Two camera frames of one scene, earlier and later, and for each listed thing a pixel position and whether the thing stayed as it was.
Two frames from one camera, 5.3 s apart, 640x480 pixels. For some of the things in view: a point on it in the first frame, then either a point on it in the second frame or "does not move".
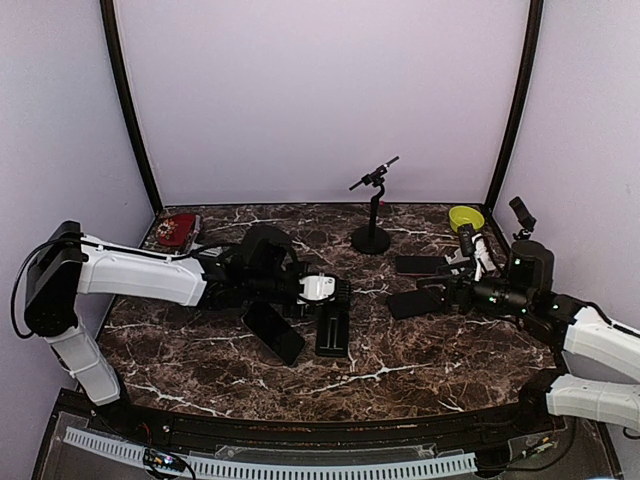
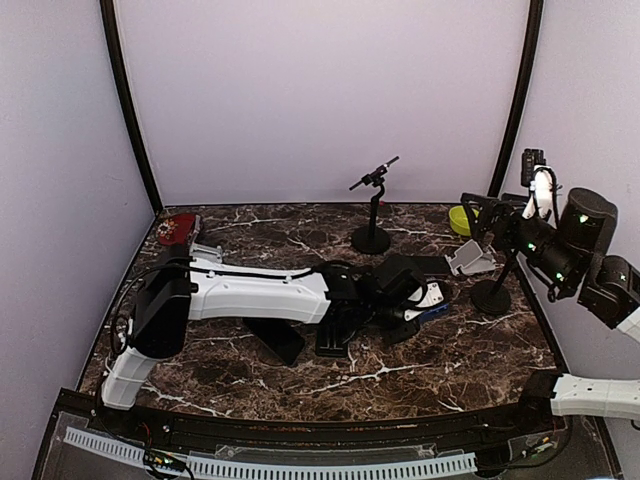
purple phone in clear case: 197,220 does not move
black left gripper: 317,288 -> 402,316
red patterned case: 174,230 does not move
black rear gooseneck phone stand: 373,240 does not move
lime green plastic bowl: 462,215 does not move
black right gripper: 454,285 -> 510,210
